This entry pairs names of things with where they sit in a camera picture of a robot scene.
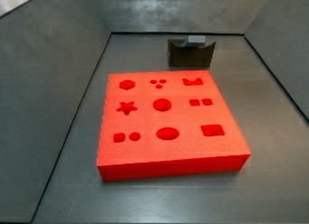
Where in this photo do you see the black curved holder bracket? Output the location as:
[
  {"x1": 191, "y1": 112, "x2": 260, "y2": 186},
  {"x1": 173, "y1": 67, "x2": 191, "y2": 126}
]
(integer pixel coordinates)
[{"x1": 167, "y1": 39, "x2": 217, "y2": 68}]

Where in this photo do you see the red shape-sorting board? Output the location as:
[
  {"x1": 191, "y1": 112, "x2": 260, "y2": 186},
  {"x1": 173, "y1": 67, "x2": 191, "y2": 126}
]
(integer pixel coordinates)
[{"x1": 96, "y1": 70, "x2": 252, "y2": 181}]

